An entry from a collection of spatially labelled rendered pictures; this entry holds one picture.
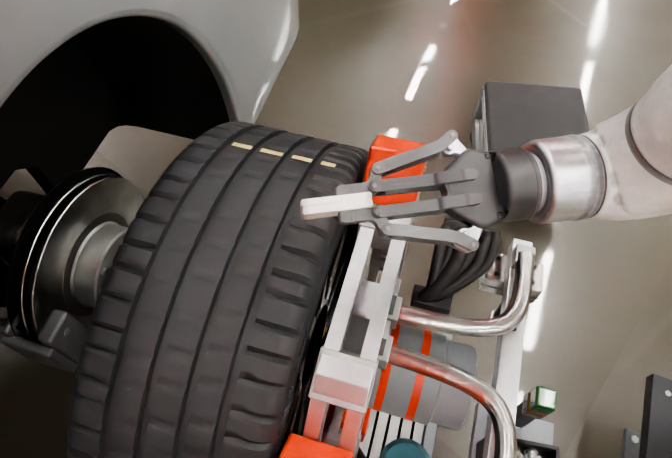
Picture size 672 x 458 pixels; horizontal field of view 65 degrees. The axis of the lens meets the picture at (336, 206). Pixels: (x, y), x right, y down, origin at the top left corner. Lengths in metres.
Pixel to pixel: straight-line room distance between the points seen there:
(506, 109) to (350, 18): 1.13
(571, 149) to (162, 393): 0.49
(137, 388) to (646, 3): 3.06
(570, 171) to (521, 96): 1.47
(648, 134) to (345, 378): 0.38
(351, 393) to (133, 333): 0.24
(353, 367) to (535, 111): 1.52
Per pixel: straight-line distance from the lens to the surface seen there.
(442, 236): 0.53
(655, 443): 1.61
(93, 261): 0.96
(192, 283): 0.60
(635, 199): 0.58
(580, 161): 0.56
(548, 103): 2.03
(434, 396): 0.82
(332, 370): 0.60
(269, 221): 0.61
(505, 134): 1.88
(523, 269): 0.81
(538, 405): 1.13
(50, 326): 0.94
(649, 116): 0.53
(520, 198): 0.54
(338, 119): 2.29
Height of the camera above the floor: 1.70
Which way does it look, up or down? 57 degrees down
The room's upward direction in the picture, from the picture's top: straight up
